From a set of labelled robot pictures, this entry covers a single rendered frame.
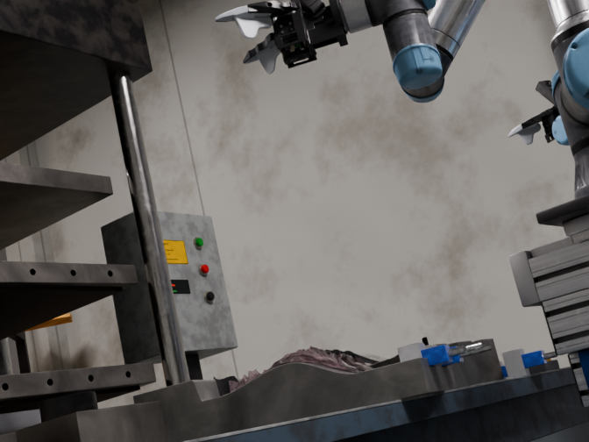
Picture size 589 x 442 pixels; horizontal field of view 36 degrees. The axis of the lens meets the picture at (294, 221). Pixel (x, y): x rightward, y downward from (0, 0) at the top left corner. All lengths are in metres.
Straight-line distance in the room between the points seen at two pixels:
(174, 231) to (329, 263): 2.04
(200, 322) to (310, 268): 2.11
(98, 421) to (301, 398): 0.38
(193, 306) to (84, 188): 0.46
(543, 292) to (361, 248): 2.91
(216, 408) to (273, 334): 3.24
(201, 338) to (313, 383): 1.08
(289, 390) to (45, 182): 1.01
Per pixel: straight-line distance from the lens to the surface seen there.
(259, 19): 1.53
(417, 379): 1.42
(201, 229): 2.65
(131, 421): 1.26
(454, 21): 1.62
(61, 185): 2.29
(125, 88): 2.44
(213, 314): 2.58
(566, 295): 1.53
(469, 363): 1.82
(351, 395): 1.45
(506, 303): 4.04
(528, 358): 1.89
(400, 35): 1.48
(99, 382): 2.16
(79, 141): 5.98
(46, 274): 2.14
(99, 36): 2.41
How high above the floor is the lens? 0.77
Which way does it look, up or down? 14 degrees up
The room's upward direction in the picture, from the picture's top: 13 degrees counter-clockwise
